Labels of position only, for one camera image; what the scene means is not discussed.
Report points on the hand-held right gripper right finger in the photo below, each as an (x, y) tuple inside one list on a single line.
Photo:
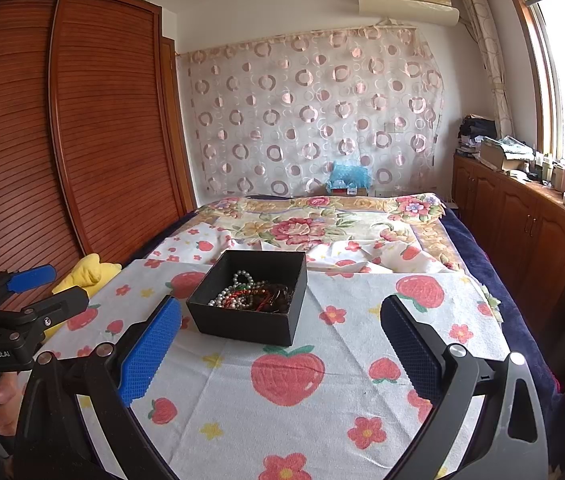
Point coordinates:
[(412, 345)]

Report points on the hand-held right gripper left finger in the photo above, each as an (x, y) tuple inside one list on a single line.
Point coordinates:
[(150, 355)]

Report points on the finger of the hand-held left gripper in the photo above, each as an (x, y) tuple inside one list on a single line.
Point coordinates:
[(62, 302), (32, 276)]

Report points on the black jewelry box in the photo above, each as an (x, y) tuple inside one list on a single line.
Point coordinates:
[(242, 322)]

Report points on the yellow plush pillow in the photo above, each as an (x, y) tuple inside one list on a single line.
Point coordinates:
[(87, 270)]

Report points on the dark blue bed sheet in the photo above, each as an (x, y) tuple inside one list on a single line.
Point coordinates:
[(512, 310)]

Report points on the strawberry print blanket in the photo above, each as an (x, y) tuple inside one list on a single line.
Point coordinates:
[(282, 410)]

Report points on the floral bedspread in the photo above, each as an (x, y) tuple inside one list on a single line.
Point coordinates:
[(302, 230)]

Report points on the wooden side cabinet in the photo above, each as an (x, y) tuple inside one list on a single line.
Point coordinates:
[(512, 220)]

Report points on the wooden slatted wardrobe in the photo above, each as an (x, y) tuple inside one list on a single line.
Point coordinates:
[(112, 135)]

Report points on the blue fluffy item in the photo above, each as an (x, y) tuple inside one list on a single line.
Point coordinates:
[(347, 175)]

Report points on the cardboard box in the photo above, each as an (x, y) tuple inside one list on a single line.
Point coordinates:
[(494, 155)]

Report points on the dark clothes pile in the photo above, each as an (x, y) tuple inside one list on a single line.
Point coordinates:
[(477, 127)]

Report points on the circle print sheer curtain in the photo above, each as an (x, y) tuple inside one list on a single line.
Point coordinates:
[(312, 110)]

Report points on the patterned window curtain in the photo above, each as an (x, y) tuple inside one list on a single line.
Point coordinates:
[(492, 60)]

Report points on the wooden framed window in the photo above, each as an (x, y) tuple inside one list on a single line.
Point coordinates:
[(562, 60)]

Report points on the white air conditioner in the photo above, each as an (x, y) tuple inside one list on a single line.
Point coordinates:
[(402, 5)]

